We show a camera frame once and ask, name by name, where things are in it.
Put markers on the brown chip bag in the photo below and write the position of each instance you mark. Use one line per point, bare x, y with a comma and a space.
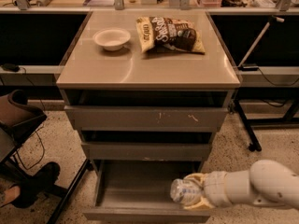
173, 34

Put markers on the grey drawer cabinet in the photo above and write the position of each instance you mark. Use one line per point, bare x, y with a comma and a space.
91, 68

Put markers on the black high heel shoe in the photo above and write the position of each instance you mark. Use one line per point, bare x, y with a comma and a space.
24, 194

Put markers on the grey drawer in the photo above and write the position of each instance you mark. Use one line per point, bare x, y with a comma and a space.
147, 146
149, 111
139, 191

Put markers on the grey middle drawer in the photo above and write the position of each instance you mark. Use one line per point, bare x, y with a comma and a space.
147, 146

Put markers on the white paper bowl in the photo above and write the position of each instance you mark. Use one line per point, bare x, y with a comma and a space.
111, 39

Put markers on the grey top drawer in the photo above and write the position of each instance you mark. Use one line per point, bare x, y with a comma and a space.
149, 111

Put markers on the black office chair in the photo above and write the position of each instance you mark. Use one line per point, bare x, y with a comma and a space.
18, 121

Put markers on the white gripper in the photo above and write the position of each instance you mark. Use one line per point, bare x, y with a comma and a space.
214, 187

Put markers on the clear blue plastic bottle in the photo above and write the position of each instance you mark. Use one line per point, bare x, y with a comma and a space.
185, 191

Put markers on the grey bottom drawer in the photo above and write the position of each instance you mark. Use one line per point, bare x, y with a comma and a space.
139, 191

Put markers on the black table leg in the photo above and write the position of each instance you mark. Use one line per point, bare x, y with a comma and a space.
254, 144

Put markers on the black power adapter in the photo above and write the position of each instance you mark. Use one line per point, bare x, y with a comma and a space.
10, 67

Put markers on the white stick with black base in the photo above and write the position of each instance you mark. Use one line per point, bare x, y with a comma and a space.
270, 21

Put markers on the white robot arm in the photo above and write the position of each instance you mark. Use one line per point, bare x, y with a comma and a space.
267, 184

